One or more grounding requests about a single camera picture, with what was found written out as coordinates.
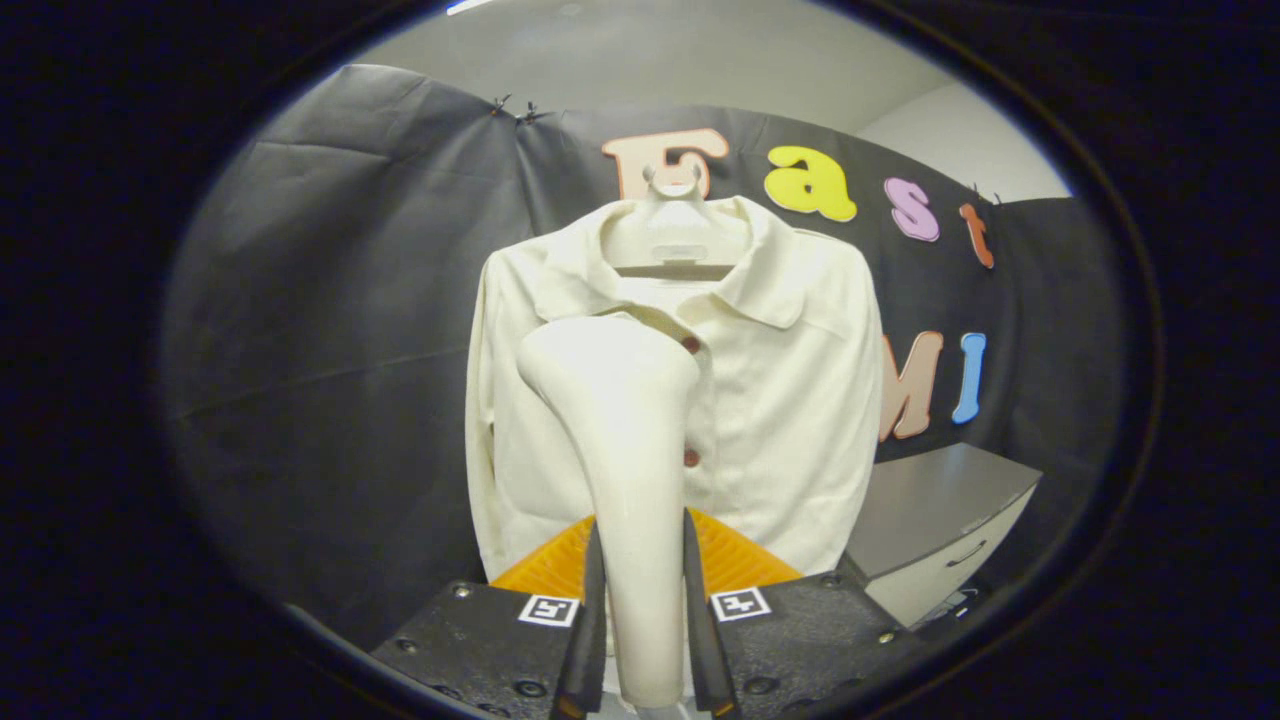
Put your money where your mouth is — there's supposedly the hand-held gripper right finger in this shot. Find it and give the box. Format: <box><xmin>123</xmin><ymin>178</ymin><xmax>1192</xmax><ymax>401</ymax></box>
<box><xmin>683</xmin><ymin>508</ymin><xmax>926</xmax><ymax>720</ymax></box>

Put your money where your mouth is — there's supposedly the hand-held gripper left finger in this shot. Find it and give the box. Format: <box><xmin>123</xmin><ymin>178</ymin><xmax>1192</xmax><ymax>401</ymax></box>
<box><xmin>370</xmin><ymin>508</ymin><xmax>609</xmax><ymax>720</ymax></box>

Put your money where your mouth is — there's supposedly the white garment steamer head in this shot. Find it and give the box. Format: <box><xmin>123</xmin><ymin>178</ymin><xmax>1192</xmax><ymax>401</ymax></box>
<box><xmin>517</xmin><ymin>315</ymin><xmax>701</xmax><ymax>709</ymax></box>

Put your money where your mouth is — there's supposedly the cream button-up shirt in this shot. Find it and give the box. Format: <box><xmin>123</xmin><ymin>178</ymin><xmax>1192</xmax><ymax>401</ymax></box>
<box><xmin>465</xmin><ymin>195</ymin><xmax>886</xmax><ymax>586</ymax></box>

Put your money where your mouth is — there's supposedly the grey-topped white cabinet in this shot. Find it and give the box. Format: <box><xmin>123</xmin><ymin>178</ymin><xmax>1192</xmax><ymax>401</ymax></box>
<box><xmin>845</xmin><ymin>443</ymin><xmax>1044</xmax><ymax>631</ymax></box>

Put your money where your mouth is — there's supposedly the black backdrop cloth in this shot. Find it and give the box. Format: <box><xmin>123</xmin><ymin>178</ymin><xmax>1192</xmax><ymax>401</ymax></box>
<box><xmin>165</xmin><ymin>65</ymin><xmax>1131</xmax><ymax>651</ymax></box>

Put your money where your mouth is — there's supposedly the white plastic hanger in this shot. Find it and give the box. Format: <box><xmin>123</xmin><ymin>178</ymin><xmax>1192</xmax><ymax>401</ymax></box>
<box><xmin>600</xmin><ymin>163</ymin><xmax>751</xmax><ymax>281</ymax></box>

